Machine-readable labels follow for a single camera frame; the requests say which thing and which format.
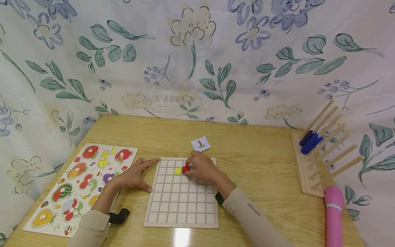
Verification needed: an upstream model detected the white wooden grid board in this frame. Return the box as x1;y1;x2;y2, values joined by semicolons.
144;157;219;229

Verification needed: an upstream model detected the person's right forearm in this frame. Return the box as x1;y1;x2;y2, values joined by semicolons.
216;180;294;247

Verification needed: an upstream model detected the dark blue clip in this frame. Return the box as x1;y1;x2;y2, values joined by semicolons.
299;130;315;147

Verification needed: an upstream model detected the person's left forearm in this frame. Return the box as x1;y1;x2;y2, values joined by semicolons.
66;184;121;247

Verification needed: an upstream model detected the pink cylindrical bottle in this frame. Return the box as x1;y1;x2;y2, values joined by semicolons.
324;186;345;247

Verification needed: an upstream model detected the person's right hand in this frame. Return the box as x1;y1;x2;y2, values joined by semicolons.
184;150;231;197

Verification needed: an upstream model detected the fruit peg puzzle board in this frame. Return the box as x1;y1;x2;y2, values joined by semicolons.
23;143;139;238

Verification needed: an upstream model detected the bright blue clip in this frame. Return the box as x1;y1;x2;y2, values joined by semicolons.
301;134;324;155

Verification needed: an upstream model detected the person's left hand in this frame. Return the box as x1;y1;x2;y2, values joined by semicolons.
106;157;161;198

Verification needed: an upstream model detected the wooden peg rack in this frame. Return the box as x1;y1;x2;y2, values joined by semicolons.
291;99;364;198

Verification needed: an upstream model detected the small printed pattern card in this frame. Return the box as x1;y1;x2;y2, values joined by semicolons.
190;136;212;152

